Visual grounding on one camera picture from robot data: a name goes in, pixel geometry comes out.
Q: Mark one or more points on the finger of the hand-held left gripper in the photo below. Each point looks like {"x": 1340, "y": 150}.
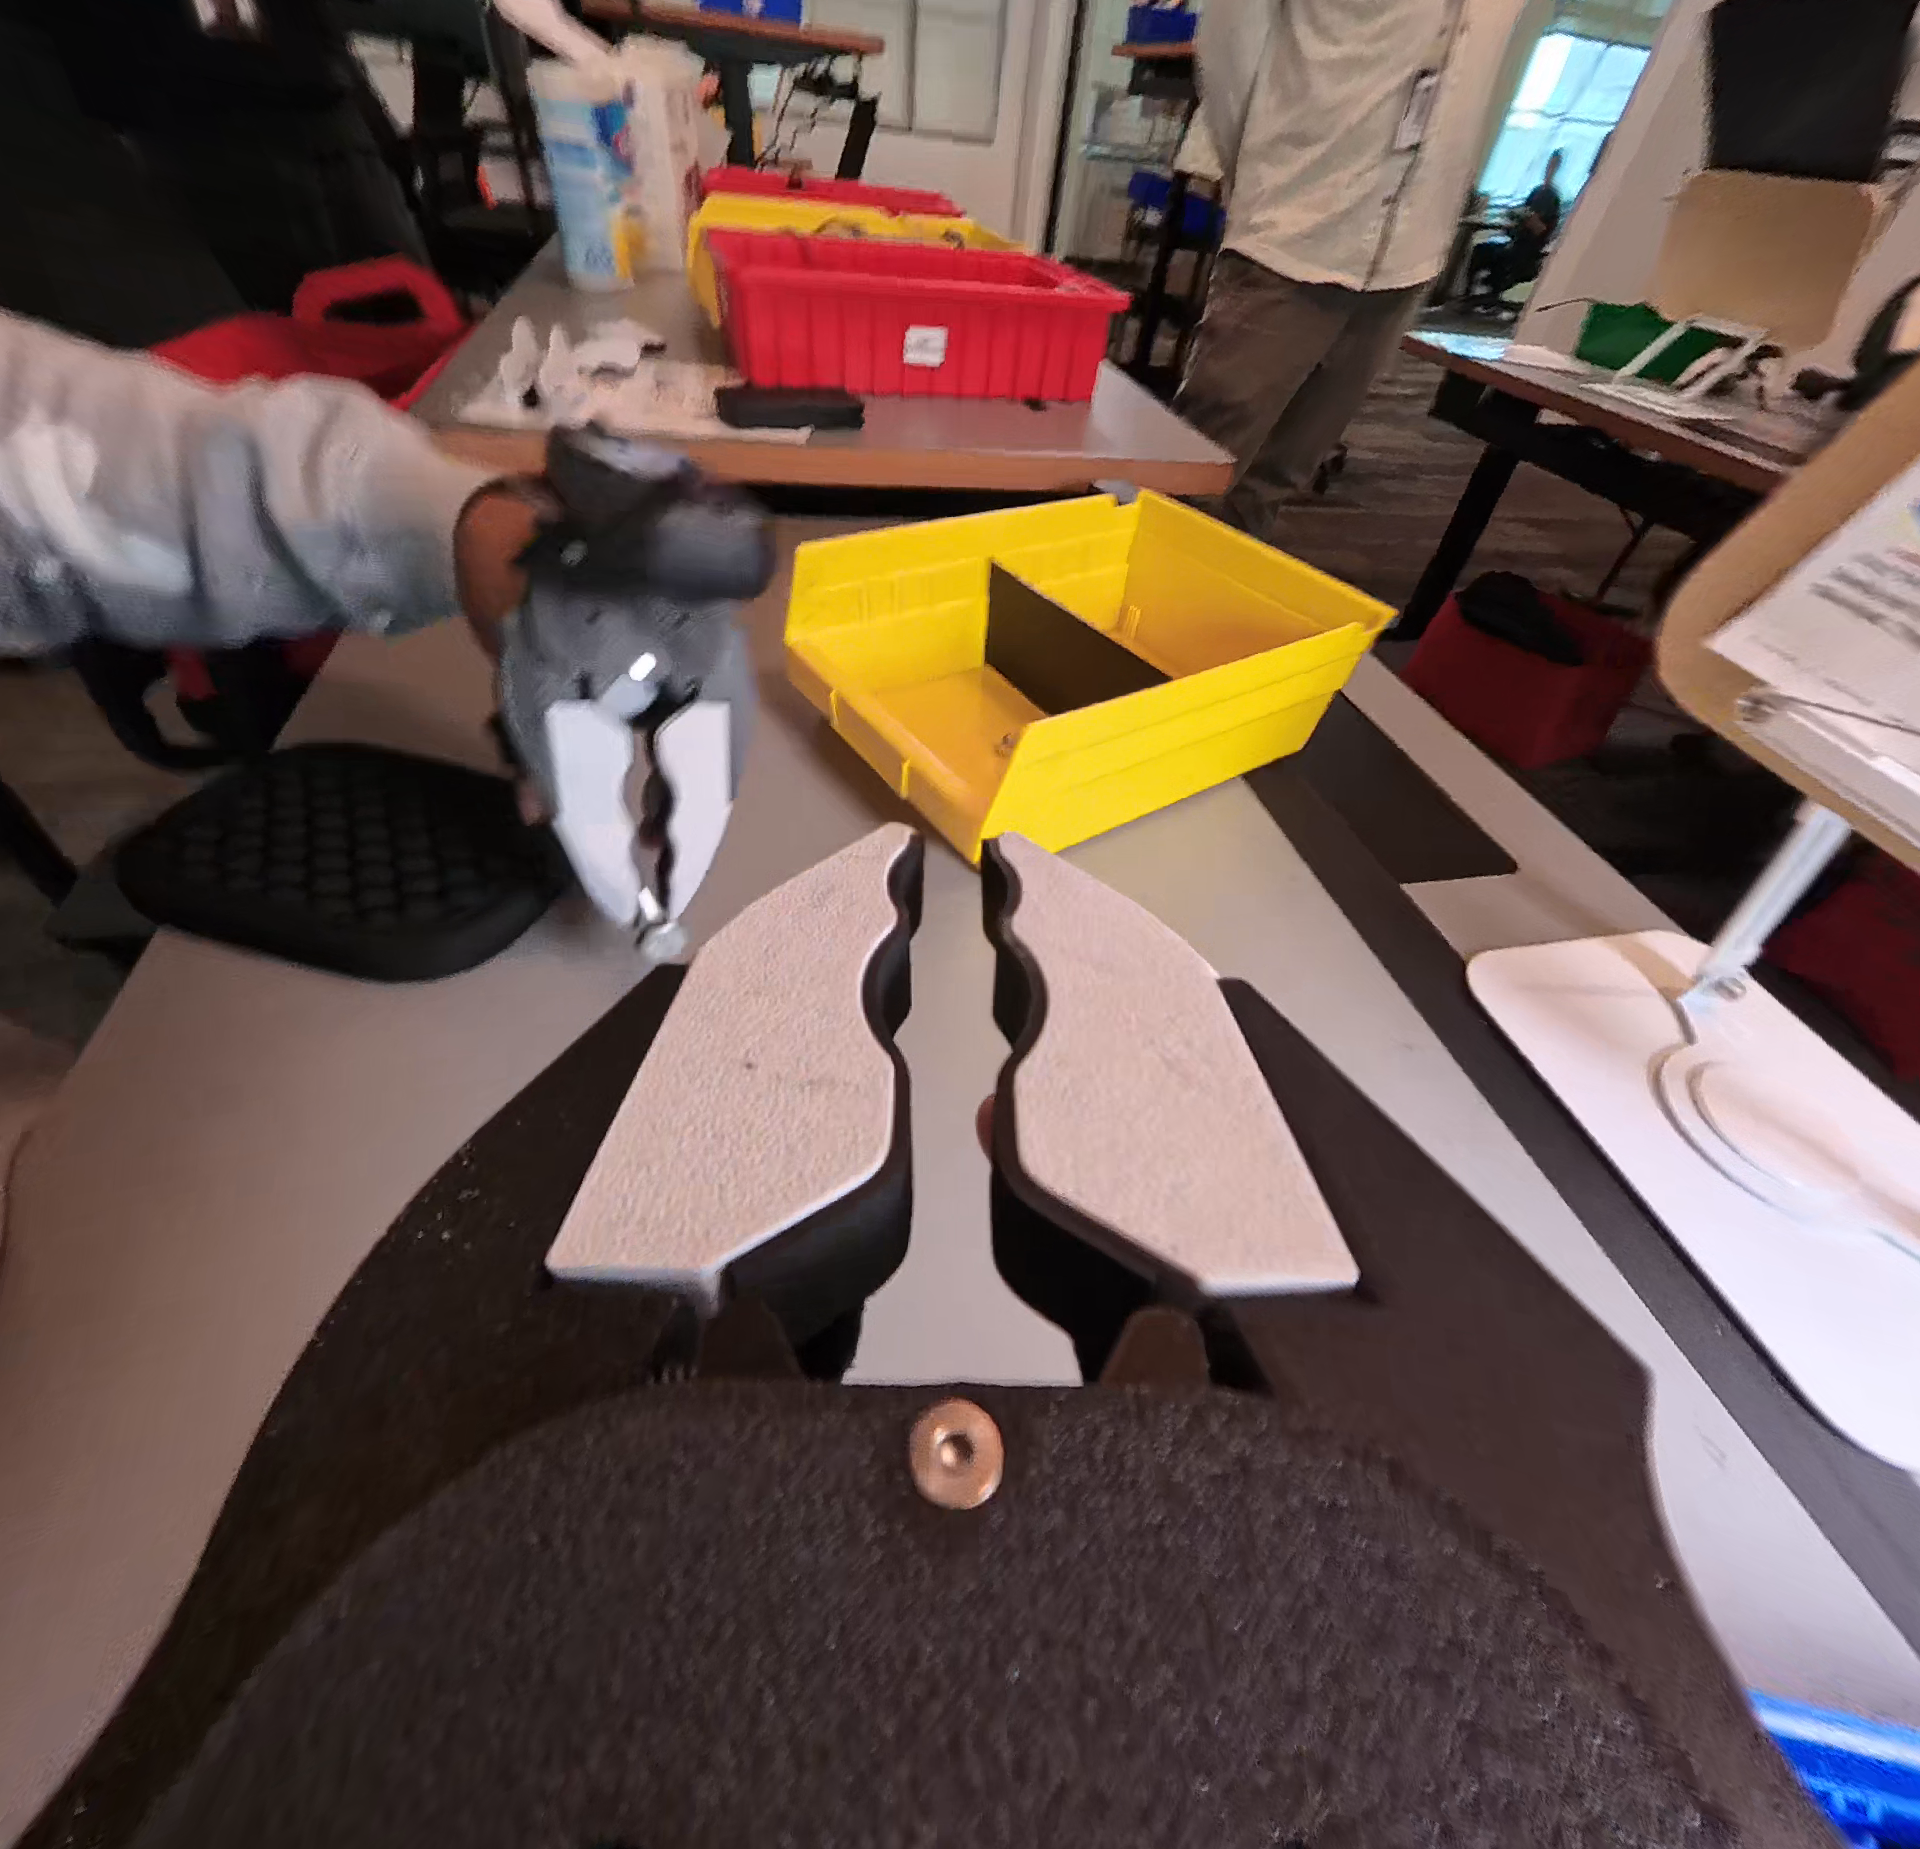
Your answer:
{"x": 696, "y": 786}
{"x": 592, "y": 796}

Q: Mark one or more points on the grey table with wooden edge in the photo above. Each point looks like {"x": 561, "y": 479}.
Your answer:
{"x": 975, "y": 436}

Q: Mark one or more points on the black honeycomb seat cushion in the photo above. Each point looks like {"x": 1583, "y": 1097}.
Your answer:
{"x": 346, "y": 856}

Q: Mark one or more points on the white crumpled cloth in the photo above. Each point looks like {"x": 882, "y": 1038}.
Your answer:
{"x": 581, "y": 355}

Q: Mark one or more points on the yellow plastic bin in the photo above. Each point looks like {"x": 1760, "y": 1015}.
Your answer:
{"x": 747, "y": 219}
{"x": 894, "y": 602}

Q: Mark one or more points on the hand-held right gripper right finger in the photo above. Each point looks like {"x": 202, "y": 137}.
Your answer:
{"x": 1155, "y": 1113}

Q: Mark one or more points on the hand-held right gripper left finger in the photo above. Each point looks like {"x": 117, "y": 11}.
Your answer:
{"x": 747, "y": 1085}

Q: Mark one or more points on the red plastic bin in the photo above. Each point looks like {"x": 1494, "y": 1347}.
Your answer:
{"x": 808, "y": 193}
{"x": 844, "y": 330}

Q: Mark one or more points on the wipes canister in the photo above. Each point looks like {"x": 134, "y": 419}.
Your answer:
{"x": 586, "y": 168}

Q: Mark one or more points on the red bag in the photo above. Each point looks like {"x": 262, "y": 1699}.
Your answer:
{"x": 1510, "y": 703}
{"x": 1864, "y": 948}
{"x": 375, "y": 330}

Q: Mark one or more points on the person's left forearm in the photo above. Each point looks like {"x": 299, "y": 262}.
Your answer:
{"x": 229, "y": 502}

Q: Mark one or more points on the wooden desk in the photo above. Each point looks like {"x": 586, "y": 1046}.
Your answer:
{"x": 779, "y": 35}

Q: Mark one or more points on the flat black case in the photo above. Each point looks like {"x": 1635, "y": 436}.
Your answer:
{"x": 789, "y": 408}

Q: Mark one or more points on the white frame stand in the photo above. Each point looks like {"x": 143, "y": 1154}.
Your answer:
{"x": 1698, "y": 355}

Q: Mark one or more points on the black monitor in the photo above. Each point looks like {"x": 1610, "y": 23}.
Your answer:
{"x": 1810, "y": 78}

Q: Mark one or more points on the black bin divider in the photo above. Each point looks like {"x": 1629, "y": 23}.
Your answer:
{"x": 1050, "y": 640}

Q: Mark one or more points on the person's left hand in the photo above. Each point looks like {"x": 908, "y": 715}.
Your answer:
{"x": 489, "y": 572}

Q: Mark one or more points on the wooden board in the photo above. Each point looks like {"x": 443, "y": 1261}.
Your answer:
{"x": 1736, "y": 572}

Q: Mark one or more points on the green box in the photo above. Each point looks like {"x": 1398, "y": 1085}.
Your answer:
{"x": 1622, "y": 341}

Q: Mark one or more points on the dark desk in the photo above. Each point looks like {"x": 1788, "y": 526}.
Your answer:
{"x": 1652, "y": 419}

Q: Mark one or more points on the tan cardboard board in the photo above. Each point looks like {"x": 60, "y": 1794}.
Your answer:
{"x": 1770, "y": 256}

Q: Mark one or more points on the printed paper sheet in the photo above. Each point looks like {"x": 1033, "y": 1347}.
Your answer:
{"x": 1864, "y": 602}

